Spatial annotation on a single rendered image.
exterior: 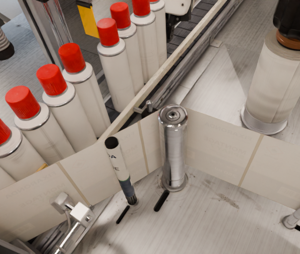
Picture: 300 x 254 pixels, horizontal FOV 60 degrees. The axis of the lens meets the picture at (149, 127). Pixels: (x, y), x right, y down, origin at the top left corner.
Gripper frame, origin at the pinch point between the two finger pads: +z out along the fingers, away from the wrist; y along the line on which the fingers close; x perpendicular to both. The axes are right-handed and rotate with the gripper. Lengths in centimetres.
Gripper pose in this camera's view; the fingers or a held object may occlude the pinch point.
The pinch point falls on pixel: (166, 33)
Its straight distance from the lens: 67.9
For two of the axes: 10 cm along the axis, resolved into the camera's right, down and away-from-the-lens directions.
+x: 5.3, -4.6, 7.2
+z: -1.0, 8.0, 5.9
